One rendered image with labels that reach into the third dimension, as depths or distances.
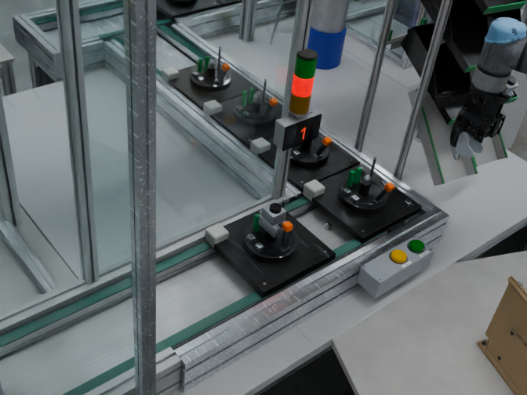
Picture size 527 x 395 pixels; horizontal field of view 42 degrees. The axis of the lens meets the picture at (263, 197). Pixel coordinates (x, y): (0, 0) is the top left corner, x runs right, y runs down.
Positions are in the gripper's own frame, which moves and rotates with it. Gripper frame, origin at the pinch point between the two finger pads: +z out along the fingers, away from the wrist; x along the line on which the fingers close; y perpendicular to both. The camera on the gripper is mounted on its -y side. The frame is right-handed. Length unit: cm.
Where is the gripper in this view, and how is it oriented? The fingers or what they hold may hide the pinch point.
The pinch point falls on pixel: (456, 153)
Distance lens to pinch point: 175.2
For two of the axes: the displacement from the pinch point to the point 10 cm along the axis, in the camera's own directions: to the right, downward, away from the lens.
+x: 7.7, -3.4, 5.3
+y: 6.2, 5.4, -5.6
